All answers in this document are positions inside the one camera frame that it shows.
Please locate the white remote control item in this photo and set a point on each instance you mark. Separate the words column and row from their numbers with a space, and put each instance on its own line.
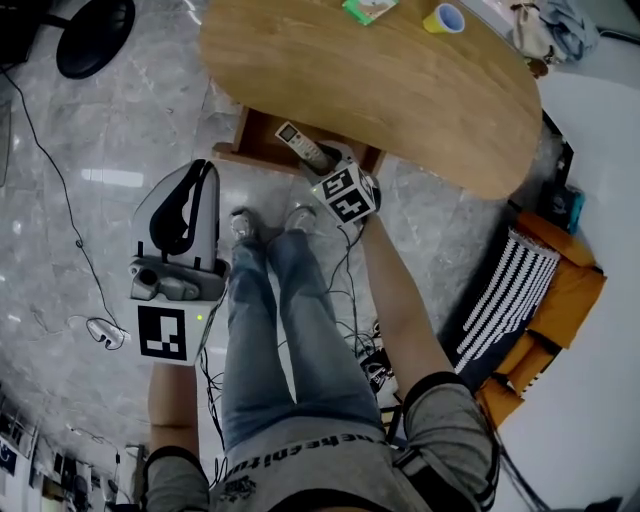
column 295, row 137

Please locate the person's right grey shoe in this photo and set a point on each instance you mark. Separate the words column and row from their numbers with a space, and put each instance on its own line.
column 301, row 217

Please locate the wooden table top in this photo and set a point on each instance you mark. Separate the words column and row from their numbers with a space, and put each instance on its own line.
column 380, row 95

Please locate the green box item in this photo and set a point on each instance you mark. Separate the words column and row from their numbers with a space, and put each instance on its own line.
column 367, row 9

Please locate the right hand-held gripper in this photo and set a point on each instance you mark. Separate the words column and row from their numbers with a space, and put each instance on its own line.
column 347, row 195

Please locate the orange armchair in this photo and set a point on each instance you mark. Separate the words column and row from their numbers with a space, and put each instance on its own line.
column 565, row 305

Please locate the person's right leg in jeans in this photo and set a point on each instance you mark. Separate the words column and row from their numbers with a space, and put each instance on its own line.
column 330, row 350

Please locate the person's grey shirt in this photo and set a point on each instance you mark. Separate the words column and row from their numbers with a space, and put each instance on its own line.
column 320, row 470

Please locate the black white striped cushion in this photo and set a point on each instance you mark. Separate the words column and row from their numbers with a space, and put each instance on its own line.
column 510, row 295

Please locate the person's left leg in jeans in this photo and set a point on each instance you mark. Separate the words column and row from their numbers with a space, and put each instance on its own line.
column 252, row 325

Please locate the yellow blue cup item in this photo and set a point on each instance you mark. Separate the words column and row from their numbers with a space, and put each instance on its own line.
column 447, row 17

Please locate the black white patterned pouch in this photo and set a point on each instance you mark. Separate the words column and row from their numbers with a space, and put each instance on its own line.
column 378, row 372

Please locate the beige bag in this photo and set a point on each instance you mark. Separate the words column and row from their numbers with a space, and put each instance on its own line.
column 530, row 27

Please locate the black chair base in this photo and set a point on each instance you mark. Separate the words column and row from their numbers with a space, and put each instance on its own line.
column 95, row 37

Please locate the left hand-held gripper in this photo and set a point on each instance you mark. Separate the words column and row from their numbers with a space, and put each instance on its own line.
column 165, row 330

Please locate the light blue cloth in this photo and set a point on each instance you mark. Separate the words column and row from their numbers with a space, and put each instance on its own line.
column 570, row 22

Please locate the person's left forearm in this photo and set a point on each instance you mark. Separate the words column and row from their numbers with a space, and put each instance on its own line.
column 172, row 400

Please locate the person's leg in jeans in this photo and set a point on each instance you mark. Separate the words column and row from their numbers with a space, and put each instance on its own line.
column 330, row 350
column 252, row 325

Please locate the person's right forearm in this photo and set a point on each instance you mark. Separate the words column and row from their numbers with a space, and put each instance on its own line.
column 405, row 310

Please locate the person's grey shoe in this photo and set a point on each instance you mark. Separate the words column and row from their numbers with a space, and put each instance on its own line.
column 301, row 217
column 243, row 226

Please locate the blue box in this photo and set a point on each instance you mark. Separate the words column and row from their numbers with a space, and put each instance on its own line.
column 572, row 207

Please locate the wooden drawer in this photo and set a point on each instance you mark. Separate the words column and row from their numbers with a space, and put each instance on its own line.
column 260, row 140

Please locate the person's left grey shoe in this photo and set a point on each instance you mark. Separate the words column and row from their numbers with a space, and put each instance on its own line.
column 243, row 226

